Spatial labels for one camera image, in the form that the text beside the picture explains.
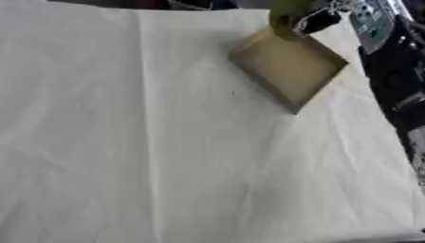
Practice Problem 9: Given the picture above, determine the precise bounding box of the tan cardboard box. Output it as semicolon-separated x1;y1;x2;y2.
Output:
227;28;351;116

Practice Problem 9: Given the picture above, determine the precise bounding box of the olive green toy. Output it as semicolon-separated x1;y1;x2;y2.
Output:
267;0;321;41

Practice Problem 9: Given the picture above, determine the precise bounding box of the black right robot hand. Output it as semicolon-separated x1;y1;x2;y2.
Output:
293;4;344;35

